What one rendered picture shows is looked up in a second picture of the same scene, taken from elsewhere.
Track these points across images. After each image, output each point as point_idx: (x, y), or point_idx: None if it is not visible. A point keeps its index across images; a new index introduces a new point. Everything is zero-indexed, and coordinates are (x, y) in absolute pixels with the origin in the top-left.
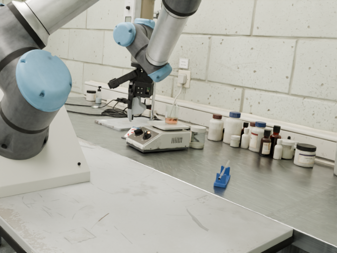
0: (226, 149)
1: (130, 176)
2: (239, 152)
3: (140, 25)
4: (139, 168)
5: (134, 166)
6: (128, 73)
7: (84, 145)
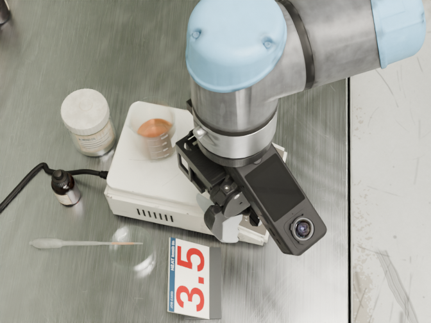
0: (33, 87)
1: (427, 51)
2: (31, 54)
3: (301, 0)
4: (376, 77)
5: (376, 94)
6: (280, 156)
7: (388, 285)
